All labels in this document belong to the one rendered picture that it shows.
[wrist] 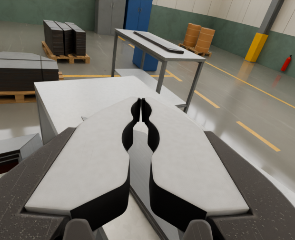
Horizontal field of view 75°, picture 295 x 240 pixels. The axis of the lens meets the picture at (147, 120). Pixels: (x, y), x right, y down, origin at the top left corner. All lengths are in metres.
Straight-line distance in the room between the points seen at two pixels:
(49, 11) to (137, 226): 8.24
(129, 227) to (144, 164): 0.19
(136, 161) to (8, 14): 8.13
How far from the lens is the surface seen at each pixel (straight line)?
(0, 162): 1.02
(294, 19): 9.58
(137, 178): 0.58
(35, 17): 8.51
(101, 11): 8.11
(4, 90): 3.16
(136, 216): 0.54
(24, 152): 0.98
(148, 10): 8.78
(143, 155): 0.65
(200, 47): 8.05
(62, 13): 8.53
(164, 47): 2.86
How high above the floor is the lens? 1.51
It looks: 32 degrees down
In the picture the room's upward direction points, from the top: 12 degrees clockwise
